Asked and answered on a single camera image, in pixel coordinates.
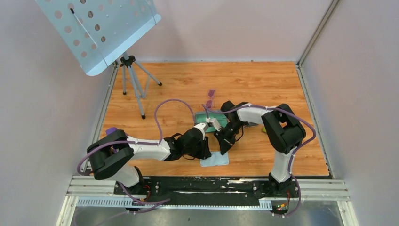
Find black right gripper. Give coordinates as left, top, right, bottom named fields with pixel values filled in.
left=214, top=121, right=246, bottom=155

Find light blue cloth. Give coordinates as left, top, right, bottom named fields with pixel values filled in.
left=200, top=152, right=230, bottom=167

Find flag print glasses case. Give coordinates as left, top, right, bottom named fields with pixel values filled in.
left=244, top=122, right=259, bottom=129

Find grey-green glasses case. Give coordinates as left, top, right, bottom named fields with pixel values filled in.
left=195, top=110, right=228, bottom=133

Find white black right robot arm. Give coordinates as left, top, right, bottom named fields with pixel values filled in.
left=214, top=101, right=306, bottom=197

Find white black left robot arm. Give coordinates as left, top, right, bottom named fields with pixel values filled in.
left=87, top=123, right=211, bottom=194

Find pink transparent sunglasses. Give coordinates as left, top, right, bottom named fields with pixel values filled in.
left=205, top=89, right=216, bottom=109

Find purple glasses case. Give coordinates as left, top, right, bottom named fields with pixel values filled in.
left=105, top=127, right=118, bottom=136

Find perforated metal music stand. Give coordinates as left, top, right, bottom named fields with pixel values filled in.
left=37, top=0, right=162, bottom=119

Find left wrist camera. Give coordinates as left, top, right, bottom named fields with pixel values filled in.
left=194, top=122, right=209, bottom=140

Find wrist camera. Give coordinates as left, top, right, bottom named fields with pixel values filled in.
left=206, top=117, right=222, bottom=131
left=194, top=122, right=209, bottom=140

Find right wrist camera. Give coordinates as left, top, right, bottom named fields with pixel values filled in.
left=206, top=117, right=222, bottom=131

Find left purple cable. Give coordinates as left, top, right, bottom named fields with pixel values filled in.
left=77, top=98, right=199, bottom=216

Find purple cable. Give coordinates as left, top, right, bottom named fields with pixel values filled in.
left=77, top=98, right=199, bottom=216
left=202, top=104, right=317, bottom=218

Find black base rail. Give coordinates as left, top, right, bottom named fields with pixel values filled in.
left=66, top=175, right=351, bottom=210

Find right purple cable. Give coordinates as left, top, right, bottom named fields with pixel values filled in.
left=202, top=104, right=317, bottom=218

